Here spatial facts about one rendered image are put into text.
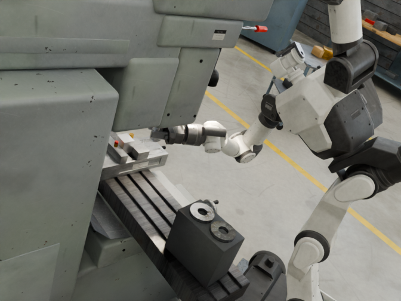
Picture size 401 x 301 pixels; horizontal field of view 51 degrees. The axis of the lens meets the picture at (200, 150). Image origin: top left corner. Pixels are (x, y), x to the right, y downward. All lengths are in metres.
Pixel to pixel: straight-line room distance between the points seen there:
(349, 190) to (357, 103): 0.31
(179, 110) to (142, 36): 0.36
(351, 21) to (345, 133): 0.38
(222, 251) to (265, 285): 0.78
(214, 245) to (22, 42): 0.82
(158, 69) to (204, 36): 0.18
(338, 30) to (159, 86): 0.56
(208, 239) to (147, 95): 0.50
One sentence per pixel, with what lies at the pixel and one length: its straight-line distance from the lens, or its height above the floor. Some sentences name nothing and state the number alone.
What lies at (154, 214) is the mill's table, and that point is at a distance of 1.68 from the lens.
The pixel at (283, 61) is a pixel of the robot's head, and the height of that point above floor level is 1.62.
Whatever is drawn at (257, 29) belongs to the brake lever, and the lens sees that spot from 1.51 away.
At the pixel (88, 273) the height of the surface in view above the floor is 0.73.
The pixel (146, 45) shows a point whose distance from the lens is 1.22.
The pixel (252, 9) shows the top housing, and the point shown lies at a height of 1.77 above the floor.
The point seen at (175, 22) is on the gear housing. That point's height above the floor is 1.71.
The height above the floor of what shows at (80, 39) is 1.65.
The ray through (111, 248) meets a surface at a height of 0.84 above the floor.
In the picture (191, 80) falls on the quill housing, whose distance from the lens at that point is 1.41.
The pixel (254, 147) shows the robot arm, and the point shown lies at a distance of 1.86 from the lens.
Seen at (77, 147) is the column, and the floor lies 1.41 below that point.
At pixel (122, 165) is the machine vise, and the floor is 1.00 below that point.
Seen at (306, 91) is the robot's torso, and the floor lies 1.60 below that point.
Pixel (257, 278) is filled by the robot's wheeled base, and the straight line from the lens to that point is 2.14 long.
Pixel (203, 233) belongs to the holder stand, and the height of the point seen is 1.12.
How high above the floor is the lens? 2.05
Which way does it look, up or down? 31 degrees down
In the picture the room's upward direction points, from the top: 21 degrees clockwise
